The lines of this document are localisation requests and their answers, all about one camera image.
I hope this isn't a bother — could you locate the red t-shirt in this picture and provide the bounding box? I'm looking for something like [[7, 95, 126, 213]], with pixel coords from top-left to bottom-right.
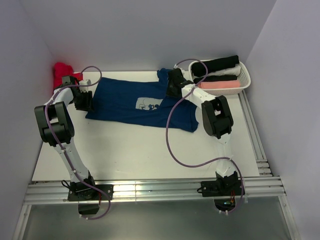
[[53, 62, 83, 89]]

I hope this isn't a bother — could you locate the aluminium rail frame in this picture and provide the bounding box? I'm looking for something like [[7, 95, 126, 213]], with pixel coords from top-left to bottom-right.
[[13, 91, 301, 240]]

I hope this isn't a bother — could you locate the lower black rolled shirt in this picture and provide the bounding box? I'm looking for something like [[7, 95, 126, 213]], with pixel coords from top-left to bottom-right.
[[203, 75, 238, 82]]

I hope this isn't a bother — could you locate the pink rolled shirt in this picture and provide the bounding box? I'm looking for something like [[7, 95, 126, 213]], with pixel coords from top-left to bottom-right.
[[198, 80, 241, 89]]

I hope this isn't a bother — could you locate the blue Mickey Mouse t-shirt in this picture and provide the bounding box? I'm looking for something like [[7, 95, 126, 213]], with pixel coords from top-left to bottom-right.
[[85, 68, 199, 133]]

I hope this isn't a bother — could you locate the white plastic basket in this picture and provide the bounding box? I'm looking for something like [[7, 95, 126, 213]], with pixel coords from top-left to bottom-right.
[[188, 59, 251, 96]]

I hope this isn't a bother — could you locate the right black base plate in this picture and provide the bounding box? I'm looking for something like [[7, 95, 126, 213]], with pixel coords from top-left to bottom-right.
[[197, 180, 246, 197]]

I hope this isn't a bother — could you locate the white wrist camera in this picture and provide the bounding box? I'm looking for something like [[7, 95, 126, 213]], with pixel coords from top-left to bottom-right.
[[173, 64, 186, 76], [79, 79, 92, 93]]

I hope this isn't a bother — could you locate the black rolled shirt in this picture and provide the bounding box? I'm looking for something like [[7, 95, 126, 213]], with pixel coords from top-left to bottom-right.
[[191, 55, 240, 77], [203, 75, 238, 82]]

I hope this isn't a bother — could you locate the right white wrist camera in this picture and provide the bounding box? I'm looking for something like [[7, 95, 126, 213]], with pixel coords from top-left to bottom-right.
[[173, 64, 186, 76]]

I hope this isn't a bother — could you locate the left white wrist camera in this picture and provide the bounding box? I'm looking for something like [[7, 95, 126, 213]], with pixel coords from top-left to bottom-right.
[[79, 79, 92, 93]]

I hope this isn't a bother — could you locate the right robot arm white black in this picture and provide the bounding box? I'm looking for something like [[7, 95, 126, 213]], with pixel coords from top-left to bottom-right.
[[165, 68, 242, 195]]

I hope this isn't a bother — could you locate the white rolled shirt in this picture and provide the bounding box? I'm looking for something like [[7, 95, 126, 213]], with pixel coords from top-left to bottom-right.
[[208, 64, 242, 76]]

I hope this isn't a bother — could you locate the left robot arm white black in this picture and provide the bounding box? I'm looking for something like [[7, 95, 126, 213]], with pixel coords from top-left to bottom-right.
[[34, 75, 98, 200]]

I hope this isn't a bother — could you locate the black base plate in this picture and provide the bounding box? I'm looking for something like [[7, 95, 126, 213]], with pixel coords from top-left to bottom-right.
[[197, 180, 246, 197], [67, 184, 114, 202]]

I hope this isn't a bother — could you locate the top black rolled shirt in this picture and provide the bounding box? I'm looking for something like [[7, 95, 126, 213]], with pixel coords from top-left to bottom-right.
[[191, 55, 240, 77]]

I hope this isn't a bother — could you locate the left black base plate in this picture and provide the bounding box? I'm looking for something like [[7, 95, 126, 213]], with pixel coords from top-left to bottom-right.
[[67, 184, 114, 202]]

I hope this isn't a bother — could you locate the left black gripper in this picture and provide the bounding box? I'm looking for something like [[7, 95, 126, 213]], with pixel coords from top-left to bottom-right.
[[71, 90, 95, 112]]

